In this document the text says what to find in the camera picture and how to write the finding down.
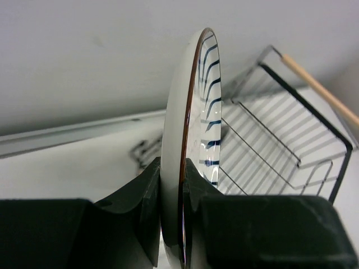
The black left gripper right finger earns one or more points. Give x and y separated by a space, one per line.
223 231

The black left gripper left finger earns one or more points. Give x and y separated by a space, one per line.
121 230

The white plate blue stripes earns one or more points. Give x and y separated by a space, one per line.
192 131

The black wire dish rack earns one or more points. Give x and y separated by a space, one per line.
278 139

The right wooden rack handle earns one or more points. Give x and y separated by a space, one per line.
320 89

